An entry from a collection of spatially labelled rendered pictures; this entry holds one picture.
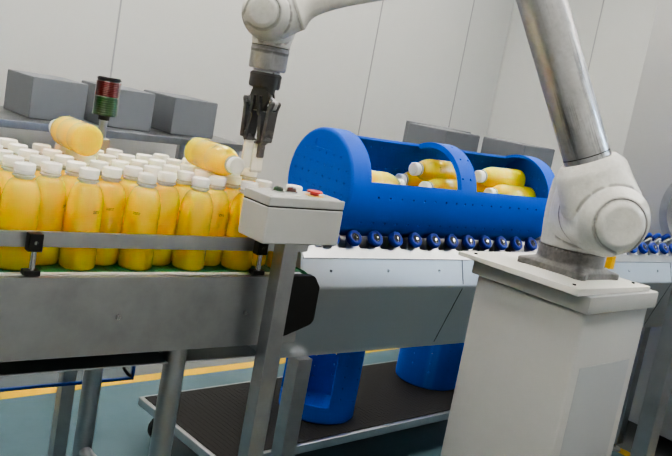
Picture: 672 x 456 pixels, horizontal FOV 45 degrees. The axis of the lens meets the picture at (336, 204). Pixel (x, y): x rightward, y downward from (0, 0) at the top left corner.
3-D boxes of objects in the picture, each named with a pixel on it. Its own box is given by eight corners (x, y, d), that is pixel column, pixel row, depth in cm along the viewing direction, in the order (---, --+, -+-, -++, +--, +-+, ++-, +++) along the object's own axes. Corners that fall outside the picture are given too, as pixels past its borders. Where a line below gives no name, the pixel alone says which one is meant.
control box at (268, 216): (337, 246, 177) (345, 200, 176) (261, 244, 165) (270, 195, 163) (311, 234, 185) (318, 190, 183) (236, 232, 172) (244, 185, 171)
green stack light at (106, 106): (120, 118, 211) (123, 99, 210) (97, 115, 207) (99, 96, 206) (111, 115, 215) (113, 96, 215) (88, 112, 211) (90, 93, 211)
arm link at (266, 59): (276, 49, 195) (272, 73, 196) (244, 42, 189) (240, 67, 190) (297, 52, 188) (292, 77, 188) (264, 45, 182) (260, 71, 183)
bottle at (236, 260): (219, 262, 186) (232, 183, 183) (249, 266, 188) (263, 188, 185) (220, 269, 179) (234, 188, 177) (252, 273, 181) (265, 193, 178)
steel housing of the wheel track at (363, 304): (704, 330, 339) (724, 252, 334) (285, 370, 202) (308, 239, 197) (643, 308, 360) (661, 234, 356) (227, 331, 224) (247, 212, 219)
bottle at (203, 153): (213, 155, 198) (252, 169, 183) (190, 170, 195) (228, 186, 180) (202, 131, 194) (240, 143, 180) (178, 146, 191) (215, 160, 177)
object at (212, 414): (497, 431, 353) (505, 399, 351) (212, 507, 250) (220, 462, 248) (411, 385, 390) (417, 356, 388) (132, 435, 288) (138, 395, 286)
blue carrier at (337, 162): (549, 252, 260) (569, 165, 255) (340, 247, 205) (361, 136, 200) (483, 228, 281) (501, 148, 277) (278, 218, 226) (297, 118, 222)
